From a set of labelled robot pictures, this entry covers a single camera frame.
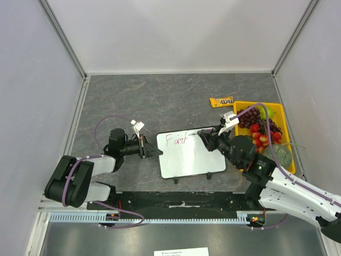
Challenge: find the red cherries cluster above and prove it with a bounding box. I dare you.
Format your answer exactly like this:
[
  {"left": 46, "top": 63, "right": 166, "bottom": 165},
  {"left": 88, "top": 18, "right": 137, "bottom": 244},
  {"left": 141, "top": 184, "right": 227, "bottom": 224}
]
[{"left": 250, "top": 123, "right": 282, "bottom": 153}]

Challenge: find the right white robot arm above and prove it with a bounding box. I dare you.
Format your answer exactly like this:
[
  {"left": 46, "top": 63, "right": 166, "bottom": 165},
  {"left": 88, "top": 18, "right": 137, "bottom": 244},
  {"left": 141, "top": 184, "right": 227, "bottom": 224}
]
[{"left": 197, "top": 130, "right": 340, "bottom": 243}]

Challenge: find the purple grape bunch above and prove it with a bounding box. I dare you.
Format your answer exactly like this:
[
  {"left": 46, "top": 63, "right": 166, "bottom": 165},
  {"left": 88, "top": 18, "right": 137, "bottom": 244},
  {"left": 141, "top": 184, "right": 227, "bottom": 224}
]
[{"left": 238, "top": 108, "right": 263, "bottom": 129}]

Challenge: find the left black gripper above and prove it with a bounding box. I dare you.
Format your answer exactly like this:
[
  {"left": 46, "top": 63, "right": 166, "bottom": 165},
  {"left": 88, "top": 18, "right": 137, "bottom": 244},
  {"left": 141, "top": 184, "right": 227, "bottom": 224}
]
[{"left": 120, "top": 134, "right": 163, "bottom": 158}]

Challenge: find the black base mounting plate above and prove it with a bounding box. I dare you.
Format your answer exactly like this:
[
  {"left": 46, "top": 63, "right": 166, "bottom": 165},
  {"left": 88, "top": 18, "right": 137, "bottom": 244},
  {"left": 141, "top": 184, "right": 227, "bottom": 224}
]
[{"left": 104, "top": 191, "right": 264, "bottom": 220}]

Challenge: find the white whiteboard black frame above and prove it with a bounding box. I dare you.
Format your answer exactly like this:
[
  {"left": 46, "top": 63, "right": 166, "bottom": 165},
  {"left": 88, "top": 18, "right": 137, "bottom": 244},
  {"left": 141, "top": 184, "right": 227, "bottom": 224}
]
[{"left": 156, "top": 128, "right": 226, "bottom": 179}]

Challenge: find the yellow plastic fruit tray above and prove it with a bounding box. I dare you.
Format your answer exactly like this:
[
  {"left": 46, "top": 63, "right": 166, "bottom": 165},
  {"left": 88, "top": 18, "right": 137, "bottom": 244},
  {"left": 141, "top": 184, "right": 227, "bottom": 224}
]
[{"left": 232, "top": 100, "right": 296, "bottom": 174}]

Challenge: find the yellow candy packet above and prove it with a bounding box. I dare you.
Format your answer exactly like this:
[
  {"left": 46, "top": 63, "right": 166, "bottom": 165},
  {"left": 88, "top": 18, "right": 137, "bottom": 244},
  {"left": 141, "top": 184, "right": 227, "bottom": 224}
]
[{"left": 209, "top": 96, "right": 234, "bottom": 108}]

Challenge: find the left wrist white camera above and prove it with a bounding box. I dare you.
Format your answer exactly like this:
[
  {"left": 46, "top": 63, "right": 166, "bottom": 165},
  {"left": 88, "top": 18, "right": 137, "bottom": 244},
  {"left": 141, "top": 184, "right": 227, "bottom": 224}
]
[{"left": 131, "top": 119, "right": 144, "bottom": 139}]

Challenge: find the whiteboard metal wire stand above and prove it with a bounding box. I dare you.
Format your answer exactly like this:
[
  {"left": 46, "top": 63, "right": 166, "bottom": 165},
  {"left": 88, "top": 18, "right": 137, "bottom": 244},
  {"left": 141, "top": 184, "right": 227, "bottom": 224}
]
[{"left": 173, "top": 173, "right": 212, "bottom": 185}]

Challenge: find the green netted melon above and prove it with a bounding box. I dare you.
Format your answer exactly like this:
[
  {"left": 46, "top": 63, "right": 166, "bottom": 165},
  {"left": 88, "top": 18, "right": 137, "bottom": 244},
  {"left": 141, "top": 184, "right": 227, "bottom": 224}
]
[{"left": 262, "top": 145, "right": 293, "bottom": 169}]

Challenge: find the green pear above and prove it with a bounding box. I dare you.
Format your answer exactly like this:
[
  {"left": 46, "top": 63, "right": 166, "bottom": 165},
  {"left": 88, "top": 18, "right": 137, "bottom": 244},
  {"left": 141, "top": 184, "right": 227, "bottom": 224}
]
[{"left": 259, "top": 107, "right": 274, "bottom": 120}]

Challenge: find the white paper label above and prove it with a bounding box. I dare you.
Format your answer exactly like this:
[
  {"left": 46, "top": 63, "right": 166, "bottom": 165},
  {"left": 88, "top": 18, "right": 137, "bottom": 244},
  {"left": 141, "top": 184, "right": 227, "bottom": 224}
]
[{"left": 153, "top": 247, "right": 209, "bottom": 256}]

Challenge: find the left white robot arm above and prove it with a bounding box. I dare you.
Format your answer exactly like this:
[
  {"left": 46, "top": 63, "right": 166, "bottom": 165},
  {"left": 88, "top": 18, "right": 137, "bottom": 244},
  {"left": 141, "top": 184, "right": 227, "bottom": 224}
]
[{"left": 44, "top": 129, "right": 163, "bottom": 210}]

